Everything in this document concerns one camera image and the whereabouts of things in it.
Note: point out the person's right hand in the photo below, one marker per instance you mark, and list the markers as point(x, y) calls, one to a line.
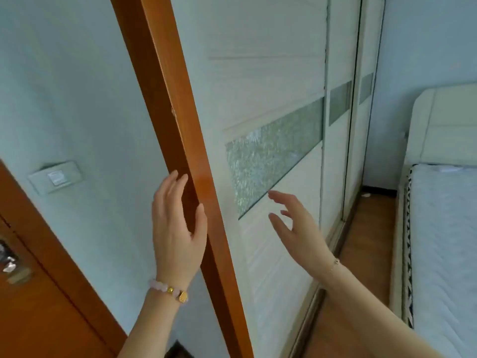
point(305, 238)

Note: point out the person's left hand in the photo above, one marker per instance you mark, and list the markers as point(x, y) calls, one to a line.
point(175, 234)

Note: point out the person's right forearm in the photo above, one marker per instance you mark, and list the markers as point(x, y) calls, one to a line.
point(372, 324)

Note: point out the white wardrobe sliding door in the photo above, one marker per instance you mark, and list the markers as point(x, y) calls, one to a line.
point(261, 70)

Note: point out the grey quilted mattress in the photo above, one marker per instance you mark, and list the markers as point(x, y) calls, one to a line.
point(447, 238)

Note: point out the orange wooden room door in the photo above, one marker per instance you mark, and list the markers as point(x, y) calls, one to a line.
point(37, 313)

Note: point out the white sliding door glass strip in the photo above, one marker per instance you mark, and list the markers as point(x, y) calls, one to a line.
point(369, 44)
point(339, 52)

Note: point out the white light switch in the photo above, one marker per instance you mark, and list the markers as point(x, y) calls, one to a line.
point(56, 177)

